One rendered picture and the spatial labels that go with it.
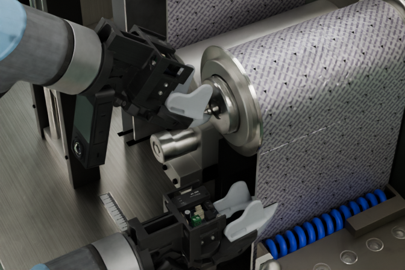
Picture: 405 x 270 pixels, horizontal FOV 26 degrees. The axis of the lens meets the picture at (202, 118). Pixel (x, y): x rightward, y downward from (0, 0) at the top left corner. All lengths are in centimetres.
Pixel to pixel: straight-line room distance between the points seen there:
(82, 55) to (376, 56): 40
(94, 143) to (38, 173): 52
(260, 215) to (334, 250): 14
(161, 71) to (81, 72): 10
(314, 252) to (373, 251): 8
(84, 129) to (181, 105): 12
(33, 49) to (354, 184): 57
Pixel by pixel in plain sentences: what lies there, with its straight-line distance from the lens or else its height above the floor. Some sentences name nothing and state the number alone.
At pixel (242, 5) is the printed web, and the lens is 128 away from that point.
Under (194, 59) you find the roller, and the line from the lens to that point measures 119.
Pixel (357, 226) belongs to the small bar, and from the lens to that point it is 124.
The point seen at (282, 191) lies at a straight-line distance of 118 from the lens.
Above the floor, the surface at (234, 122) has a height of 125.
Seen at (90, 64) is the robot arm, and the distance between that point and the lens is 93.
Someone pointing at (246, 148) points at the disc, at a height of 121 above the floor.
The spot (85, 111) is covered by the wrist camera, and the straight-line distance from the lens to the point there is 100.
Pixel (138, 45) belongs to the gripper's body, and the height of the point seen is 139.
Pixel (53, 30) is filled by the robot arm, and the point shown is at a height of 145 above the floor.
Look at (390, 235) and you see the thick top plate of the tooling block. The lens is 127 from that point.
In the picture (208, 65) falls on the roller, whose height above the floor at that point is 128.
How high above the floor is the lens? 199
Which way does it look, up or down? 43 degrees down
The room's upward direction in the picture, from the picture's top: straight up
